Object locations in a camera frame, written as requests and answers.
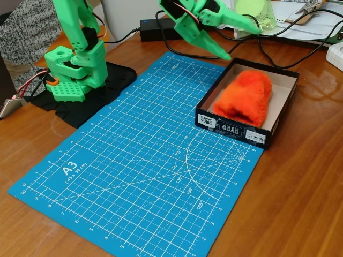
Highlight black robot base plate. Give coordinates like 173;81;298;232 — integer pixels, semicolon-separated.
30;61;138;129

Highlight white plastic device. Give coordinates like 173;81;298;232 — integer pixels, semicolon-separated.
325;42;343;72

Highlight orange fluffy sock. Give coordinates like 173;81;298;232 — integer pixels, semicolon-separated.
213;69;273;129

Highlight black cardboard box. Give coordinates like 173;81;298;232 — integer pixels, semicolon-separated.
195;57;300;151

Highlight black cable toward robot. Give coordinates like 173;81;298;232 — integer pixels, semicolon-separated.
103;27;142;44

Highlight long black looping power cable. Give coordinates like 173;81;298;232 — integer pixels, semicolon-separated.
155;9;343;59

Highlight white paper sheets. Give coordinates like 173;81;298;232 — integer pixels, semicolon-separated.
267;0;343;48

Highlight blue A3 cutting mat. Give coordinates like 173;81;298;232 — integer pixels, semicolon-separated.
7;51;265;257

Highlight black cable crossing behind box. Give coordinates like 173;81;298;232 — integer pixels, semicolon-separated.
214;21;343;69

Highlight black power adapter blue light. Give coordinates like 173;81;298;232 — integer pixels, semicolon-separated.
139;16;188;42

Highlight green transparent plastic cup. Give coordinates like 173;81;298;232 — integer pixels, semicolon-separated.
233;0;278;40

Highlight silver controller board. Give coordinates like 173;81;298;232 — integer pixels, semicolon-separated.
0;97;23;119

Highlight grey speckled fabric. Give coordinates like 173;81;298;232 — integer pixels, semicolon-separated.
0;0;65;92

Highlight red and black base wires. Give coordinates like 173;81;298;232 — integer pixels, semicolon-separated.
15;69;51;100

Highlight brown clipboard with clip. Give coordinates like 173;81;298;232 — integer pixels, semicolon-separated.
270;0;328;26

